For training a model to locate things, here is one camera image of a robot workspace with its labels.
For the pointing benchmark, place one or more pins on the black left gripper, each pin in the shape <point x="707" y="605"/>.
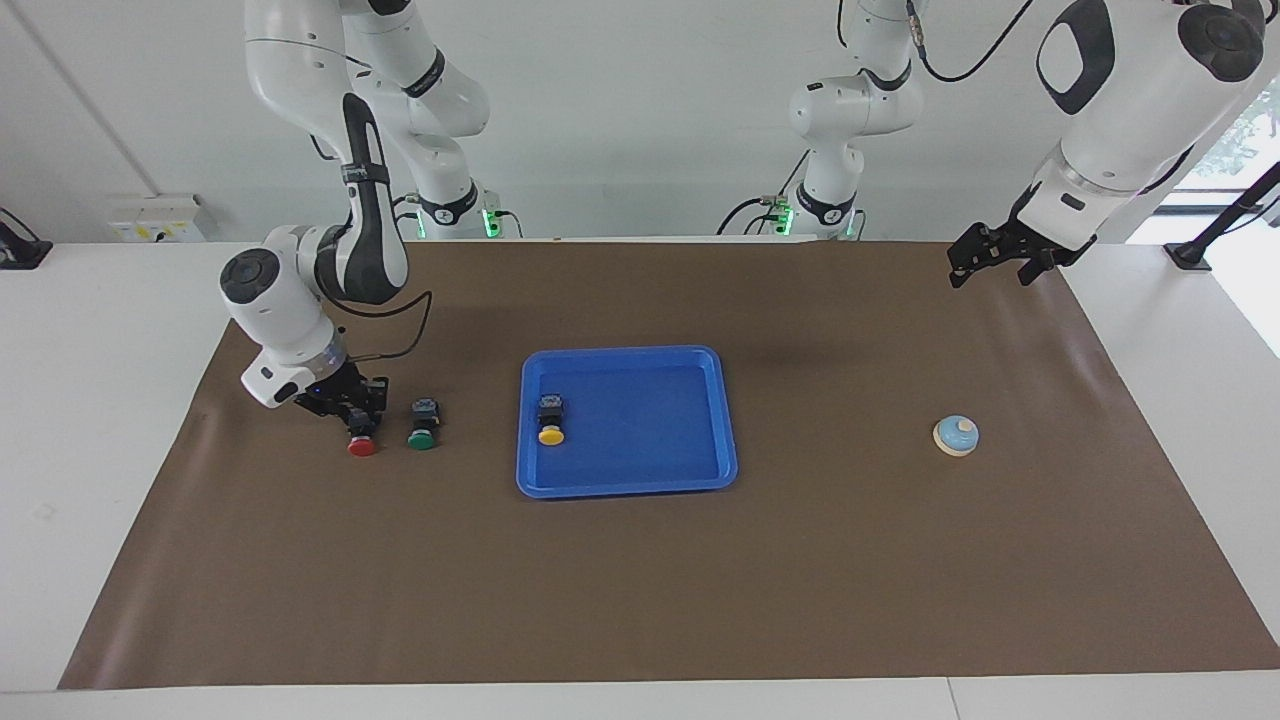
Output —
<point x="1040" y="240"/>

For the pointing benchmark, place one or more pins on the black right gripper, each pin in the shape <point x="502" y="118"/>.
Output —
<point x="340" y="390"/>

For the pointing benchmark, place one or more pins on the red push button switch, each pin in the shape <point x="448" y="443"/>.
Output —
<point x="362" y="447"/>

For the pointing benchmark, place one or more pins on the green push button switch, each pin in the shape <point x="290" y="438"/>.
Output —
<point x="421" y="438"/>

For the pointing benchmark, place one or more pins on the yellow push button switch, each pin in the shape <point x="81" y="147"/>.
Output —
<point x="551" y="436"/>

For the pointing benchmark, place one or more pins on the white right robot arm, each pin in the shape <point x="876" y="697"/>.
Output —
<point x="290" y="300"/>

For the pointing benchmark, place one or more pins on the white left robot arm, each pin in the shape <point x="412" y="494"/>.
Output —
<point x="1130" y="120"/>

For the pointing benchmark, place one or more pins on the light blue call bell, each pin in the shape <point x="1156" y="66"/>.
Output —
<point x="955" y="435"/>

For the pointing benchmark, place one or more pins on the blue plastic tray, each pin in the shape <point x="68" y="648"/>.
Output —
<point x="640" y="440"/>

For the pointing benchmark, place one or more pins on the brown table mat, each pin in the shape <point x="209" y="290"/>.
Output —
<point x="400" y="580"/>

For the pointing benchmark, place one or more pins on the black clamp stand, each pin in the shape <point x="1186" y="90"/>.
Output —
<point x="1188" y="255"/>

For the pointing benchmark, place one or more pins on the white power outlet box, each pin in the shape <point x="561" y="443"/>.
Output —
<point x="150" y="215"/>

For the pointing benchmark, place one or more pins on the black desk mount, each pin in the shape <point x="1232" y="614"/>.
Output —
<point x="20" y="255"/>

